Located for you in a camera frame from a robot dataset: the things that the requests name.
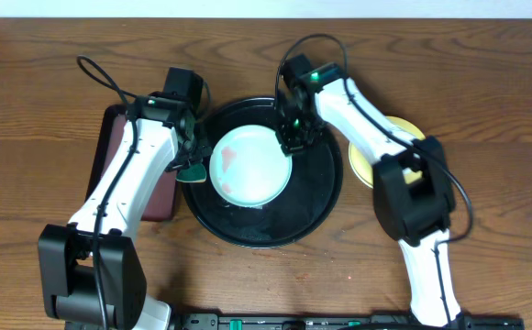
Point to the green sponge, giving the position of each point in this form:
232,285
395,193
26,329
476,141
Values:
195,173

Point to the round black tray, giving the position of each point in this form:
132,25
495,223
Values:
304,204

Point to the yellow plate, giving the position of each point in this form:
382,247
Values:
362,168

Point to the rectangular black tray red mat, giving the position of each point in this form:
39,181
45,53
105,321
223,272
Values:
160,207

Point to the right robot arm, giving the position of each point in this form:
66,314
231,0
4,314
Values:
411,192

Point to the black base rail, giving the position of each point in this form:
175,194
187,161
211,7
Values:
391,321

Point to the light blue plate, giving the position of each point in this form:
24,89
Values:
248,167

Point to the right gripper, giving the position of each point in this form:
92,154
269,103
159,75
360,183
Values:
288,145

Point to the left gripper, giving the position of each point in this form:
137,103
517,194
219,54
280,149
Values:
205,154

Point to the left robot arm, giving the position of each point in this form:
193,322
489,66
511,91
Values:
90,270

